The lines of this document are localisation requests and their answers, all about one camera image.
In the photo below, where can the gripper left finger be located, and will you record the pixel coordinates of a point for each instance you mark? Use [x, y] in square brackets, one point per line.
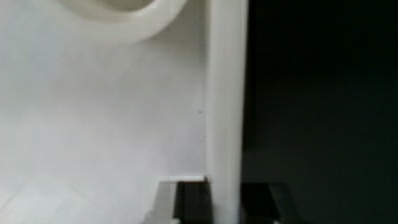
[181, 205]

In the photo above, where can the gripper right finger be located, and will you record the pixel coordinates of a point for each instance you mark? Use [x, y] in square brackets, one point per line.
[268, 207]

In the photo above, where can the white square table top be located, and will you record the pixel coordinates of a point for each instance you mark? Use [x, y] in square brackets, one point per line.
[120, 108]

